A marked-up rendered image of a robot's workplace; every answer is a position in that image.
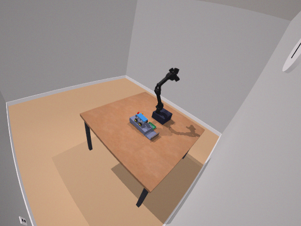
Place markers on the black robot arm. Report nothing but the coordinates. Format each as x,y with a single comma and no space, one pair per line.
169,76

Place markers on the blue trolley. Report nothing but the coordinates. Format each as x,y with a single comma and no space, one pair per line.
142,117

